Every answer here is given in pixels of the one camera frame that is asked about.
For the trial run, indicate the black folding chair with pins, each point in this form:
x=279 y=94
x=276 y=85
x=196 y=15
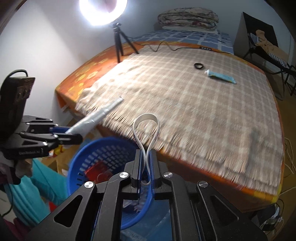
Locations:
x=286 y=70

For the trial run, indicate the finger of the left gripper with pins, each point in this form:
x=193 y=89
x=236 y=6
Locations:
x=69 y=139
x=58 y=129

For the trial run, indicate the white ring light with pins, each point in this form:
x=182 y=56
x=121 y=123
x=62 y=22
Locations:
x=101 y=13

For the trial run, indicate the blue plastic laundry basket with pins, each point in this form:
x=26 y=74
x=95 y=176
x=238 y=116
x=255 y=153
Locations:
x=98 y=160

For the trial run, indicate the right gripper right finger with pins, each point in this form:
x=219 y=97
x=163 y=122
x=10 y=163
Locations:
x=154 y=166

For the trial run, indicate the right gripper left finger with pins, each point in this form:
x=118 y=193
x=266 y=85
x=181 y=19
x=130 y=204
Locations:
x=136 y=171

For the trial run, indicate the folded floral quilt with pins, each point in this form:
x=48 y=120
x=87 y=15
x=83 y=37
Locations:
x=189 y=17

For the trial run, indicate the beige plaid blanket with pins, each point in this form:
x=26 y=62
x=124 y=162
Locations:
x=185 y=111

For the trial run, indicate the tan clothes on chair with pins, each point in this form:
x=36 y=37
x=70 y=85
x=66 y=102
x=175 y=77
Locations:
x=270 y=48

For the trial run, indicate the light blue cream tube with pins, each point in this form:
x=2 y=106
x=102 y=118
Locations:
x=220 y=76

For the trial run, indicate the white ribbon band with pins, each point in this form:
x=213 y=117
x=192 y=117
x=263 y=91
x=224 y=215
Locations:
x=145 y=141

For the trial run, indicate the blue checked bed cover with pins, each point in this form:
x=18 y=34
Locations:
x=219 y=41

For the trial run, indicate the teal trouser leg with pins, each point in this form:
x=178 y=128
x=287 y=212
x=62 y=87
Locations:
x=28 y=197

